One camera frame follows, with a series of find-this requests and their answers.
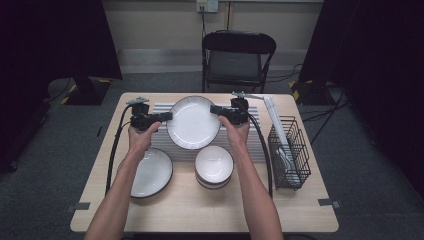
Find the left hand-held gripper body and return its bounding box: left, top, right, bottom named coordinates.
left=125, top=96, right=158, bottom=132

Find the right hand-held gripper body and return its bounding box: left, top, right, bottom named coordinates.
left=229, top=91, right=264, bottom=126

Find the white plate black rim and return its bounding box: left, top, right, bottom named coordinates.
left=117, top=147, right=174, bottom=199
left=166, top=95, right=222, bottom=150

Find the white chopstick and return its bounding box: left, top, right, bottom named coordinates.
left=263, top=98, right=287, bottom=148
left=266, top=97, right=289, bottom=149
left=270, top=95, right=293, bottom=153
left=268, top=96, right=291, bottom=151

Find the black wire basket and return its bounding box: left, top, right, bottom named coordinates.
left=267, top=115, right=312, bottom=192

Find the person's left hand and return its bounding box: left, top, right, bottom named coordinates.
left=128, top=122, right=162, bottom=157

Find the person's right hand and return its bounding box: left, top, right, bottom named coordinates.
left=218, top=116, right=251, bottom=156

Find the grey striped placemat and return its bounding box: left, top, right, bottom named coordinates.
left=145, top=102, right=268, bottom=163

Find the black stand base yellow tape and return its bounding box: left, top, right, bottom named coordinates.
left=60, top=77, right=113, bottom=107
left=289, top=79, right=334, bottom=107

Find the black folding chair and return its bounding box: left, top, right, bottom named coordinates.
left=201, top=29, right=278, bottom=94

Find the grey tape strip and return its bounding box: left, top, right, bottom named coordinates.
left=65, top=201, right=92, bottom=214
left=317, top=198, right=342, bottom=209

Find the black curtain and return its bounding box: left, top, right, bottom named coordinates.
left=0, top=0, right=123, bottom=174
left=298, top=0, right=424, bottom=201

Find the left hand-held gripper cable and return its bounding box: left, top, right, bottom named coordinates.
left=104, top=104, right=134, bottom=196

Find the black floor cable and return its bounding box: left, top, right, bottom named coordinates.
left=299, top=84, right=349, bottom=146
left=266, top=63, right=304, bottom=84

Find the black power cable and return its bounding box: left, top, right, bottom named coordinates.
left=199, top=4, right=208, bottom=38

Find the white wall socket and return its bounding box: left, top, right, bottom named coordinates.
left=195, top=0, right=219, bottom=14

